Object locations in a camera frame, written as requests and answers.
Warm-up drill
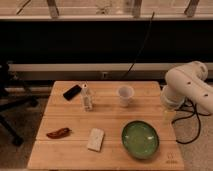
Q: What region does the black office chair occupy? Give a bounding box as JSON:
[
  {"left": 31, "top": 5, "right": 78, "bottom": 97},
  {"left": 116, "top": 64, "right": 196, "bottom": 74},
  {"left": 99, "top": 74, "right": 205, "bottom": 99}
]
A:
[{"left": 0, "top": 61, "right": 38, "bottom": 147}]

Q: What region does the clear glass bottle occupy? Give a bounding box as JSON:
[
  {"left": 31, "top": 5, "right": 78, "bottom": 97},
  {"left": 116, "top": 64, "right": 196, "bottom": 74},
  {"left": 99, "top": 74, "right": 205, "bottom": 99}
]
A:
[{"left": 81, "top": 84, "right": 93, "bottom": 111}]

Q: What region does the red chili pepper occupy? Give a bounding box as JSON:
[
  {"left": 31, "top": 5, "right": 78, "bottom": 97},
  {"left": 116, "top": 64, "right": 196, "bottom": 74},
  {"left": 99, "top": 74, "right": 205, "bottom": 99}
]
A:
[{"left": 46, "top": 128, "right": 71, "bottom": 139}]

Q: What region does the green ceramic bowl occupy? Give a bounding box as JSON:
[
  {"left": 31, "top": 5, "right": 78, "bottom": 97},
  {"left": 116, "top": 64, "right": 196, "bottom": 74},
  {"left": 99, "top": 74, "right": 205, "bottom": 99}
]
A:
[{"left": 121, "top": 120, "right": 159, "bottom": 160}]

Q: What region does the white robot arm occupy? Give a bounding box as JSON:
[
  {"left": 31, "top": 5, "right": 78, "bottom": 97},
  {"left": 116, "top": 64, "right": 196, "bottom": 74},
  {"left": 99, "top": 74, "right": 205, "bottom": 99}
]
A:
[{"left": 160, "top": 61, "right": 213, "bottom": 124}]

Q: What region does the black phone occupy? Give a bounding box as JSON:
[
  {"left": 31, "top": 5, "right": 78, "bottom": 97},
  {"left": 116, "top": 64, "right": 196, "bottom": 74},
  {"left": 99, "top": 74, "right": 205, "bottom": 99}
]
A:
[{"left": 63, "top": 85, "right": 82, "bottom": 100}]

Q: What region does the white sponge block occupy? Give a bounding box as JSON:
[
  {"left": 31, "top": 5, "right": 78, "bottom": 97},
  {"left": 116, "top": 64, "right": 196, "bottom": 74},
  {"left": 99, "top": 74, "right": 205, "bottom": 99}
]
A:
[{"left": 87, "top": 128, "right": 105, "bottom": 152}]

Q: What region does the black cable on floor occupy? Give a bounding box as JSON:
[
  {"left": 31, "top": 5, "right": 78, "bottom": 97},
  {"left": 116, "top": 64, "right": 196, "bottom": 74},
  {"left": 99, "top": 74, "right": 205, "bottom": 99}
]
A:
[{"left": 171, "top": 99, "right": 213, "bottom": 145}]

